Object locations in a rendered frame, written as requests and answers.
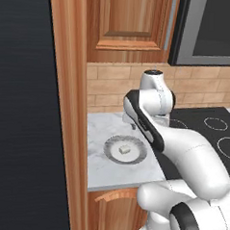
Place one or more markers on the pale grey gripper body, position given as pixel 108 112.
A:
pixel 127 118

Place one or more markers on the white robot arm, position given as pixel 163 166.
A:
pixel 194 157

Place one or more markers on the white marshmallow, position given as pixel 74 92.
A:
pixel 124 149

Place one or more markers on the grey round plate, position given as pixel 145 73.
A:
pixel 113 152

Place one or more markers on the tall wooden side panel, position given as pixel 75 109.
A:
pixel 69 101

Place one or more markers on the black hob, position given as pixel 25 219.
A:
pixel 222 126

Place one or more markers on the wooden base cupboard door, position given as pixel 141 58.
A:
pixel 114 216

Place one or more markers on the black fridge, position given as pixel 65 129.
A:
pixel 23 114

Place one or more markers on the black and grey microwave oven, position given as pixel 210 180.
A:
pixel 212 29

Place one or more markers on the wooden wall cupboard door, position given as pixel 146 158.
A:
pixel 129 24

